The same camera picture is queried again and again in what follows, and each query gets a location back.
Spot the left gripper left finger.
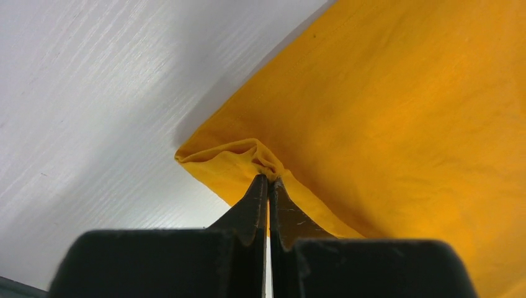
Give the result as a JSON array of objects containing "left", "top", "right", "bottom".
[{"left": 48, "top": 174, "right": 268, "bottom": 297}]

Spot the orange t shirt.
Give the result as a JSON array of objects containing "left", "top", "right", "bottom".
[{"left": 175, "top": 1, "right": 525, "bottom": 297}]

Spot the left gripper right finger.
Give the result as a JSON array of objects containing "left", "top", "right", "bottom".
[{"left": 269, "top": 179, "right": 477, "bottom": 297}]

